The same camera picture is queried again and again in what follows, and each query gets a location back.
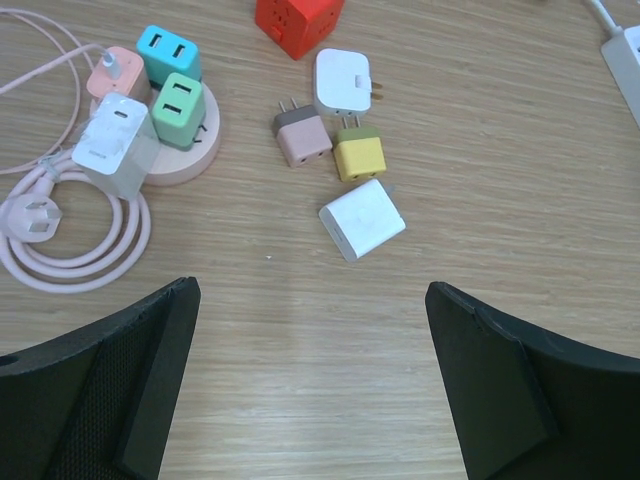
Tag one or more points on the pink round socket base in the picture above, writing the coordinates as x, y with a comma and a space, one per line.
173, 166

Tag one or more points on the white square charger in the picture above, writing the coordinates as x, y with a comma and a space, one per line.
342, 83

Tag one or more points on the green plug adapter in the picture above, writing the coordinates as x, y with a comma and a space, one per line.
178, 111

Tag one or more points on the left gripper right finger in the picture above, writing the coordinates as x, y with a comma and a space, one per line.
528, 403

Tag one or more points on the red cube plug adapter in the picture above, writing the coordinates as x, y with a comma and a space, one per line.
298, 26

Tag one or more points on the white 80W charger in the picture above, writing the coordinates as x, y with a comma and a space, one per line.
362, 220

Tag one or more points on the small pink plug adapter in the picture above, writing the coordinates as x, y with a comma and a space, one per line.
123, 72

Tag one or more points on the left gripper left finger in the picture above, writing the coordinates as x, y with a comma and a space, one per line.
98, 402

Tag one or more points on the white power strip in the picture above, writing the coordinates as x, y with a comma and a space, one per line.
621, 55

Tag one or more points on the pink beige charger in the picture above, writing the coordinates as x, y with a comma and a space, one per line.
300, 134

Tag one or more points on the teal plug adapter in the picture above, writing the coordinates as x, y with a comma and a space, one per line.
165, 52

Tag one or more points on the yellow small plug adapter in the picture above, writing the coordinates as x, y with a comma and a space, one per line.
358, 151

